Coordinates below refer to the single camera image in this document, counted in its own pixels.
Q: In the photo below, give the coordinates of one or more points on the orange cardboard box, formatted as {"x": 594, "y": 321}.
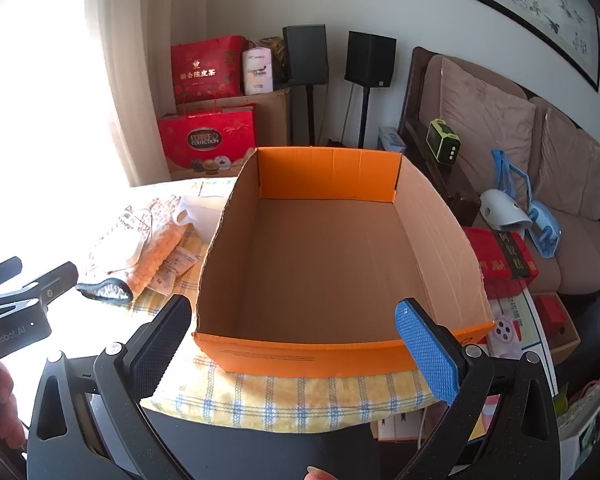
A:
{"x": 330, "y": 260}

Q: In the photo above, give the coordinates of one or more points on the red tin box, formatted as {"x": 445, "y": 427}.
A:
{"x": 490, "y": 255}

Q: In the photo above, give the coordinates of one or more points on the brown cardboard carton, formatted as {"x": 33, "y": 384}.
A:
{"x": 275, "y": 115}

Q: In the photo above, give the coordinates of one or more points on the red gift bag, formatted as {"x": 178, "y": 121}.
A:
{"x": 207, "y": 70}

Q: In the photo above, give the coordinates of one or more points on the white tissue pack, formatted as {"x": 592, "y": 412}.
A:
{"x": 257, "y": 70}

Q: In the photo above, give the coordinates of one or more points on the small red box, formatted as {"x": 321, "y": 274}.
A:
{"x": 552, "y": 312}

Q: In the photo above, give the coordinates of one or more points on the small open cardboard tray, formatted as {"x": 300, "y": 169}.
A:
{"x": 565, "y": 340}

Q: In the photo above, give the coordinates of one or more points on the white and grey curved device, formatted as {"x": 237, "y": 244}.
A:
{"x": 502, "y": 210}

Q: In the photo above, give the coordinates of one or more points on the grey-fronted black speaker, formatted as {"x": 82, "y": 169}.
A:
{"x": 306, "y": 55}

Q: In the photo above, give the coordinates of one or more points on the white and blue box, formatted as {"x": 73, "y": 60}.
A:
{"x": 391, "y": 139}

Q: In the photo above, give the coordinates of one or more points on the green and black radio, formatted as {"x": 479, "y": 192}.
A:
{"x": 442, "y": 141}

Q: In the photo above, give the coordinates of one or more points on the clear plastic container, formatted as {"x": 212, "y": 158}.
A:
{"x": 200, "y": 212}

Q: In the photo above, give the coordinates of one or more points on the beige plush oven mitt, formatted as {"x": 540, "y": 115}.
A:
{"x": 165, "y": 245}

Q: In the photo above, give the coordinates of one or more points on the beige sofa back cushion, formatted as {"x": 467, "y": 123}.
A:
{"x": 485, "y": 120}
{"x": 575, "y": 170}

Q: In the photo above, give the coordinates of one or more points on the gold patterned bag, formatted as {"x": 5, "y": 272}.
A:
{"x": 275, "y": 52}

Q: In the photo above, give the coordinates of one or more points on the brown sofa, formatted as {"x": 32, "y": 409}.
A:
{"x": 580, "y": 250}

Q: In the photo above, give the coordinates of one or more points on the paper shopping bags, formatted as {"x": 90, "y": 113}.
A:
{"x": 585, "y": 415}

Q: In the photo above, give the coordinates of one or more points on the yellow checked cloth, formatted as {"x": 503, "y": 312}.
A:
{"x": 300, "y": 397}

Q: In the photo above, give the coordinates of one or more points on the red chocolate gift box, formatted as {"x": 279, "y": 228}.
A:
{"x": 205, "y": 137}

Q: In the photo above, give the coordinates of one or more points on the phone with pale case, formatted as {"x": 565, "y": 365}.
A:
{"x": 505, "y": 335}

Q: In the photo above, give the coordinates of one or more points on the person's right hand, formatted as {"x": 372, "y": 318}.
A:
{"x": 321, "y": 474}

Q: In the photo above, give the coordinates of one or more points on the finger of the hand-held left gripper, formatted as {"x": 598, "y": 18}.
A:
{"x": 2, "y": 267}
{"x": 55, "y": 280}

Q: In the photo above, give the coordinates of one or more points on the black speaker stand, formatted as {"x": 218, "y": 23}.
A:
{"x": 363, "y": 117}
{"x": 310, "y": 115}

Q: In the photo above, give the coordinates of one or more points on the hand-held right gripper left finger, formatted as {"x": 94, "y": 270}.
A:
{"x": 162, "y": 352}

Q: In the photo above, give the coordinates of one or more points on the person's left hand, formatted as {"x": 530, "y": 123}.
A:
{"x": 2, "y": 405}

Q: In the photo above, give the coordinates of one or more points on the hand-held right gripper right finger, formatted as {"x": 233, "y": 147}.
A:
{"x": 426, "y": 355}

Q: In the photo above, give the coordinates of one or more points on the small clear labelled packet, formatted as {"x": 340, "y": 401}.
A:
{"x": 175, "y": 267}

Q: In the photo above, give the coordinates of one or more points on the cream curtain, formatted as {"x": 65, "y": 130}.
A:
{"x": 145, "y": 85}

